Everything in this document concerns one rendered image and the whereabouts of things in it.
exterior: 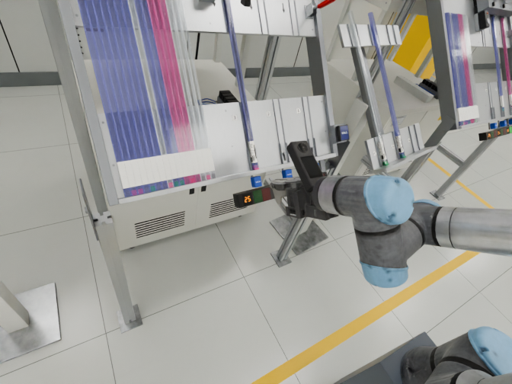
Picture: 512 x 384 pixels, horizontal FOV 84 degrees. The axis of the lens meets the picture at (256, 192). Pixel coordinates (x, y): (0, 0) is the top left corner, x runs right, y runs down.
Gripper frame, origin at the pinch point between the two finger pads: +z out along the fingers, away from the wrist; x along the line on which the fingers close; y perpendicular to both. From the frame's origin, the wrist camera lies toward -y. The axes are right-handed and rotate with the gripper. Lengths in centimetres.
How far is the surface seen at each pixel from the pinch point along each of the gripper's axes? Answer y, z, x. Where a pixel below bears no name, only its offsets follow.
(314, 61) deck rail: -33.4, 12.1, 29.9
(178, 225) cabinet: 21, 71, -11
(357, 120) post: -13, 16, 51
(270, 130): -13.4, 9.6, 7.4
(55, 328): 44, 63, -64
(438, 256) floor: 73, 32, 128
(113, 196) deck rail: -3.9, 8.4, -36.8
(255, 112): -18.9, 9.7, 3.5
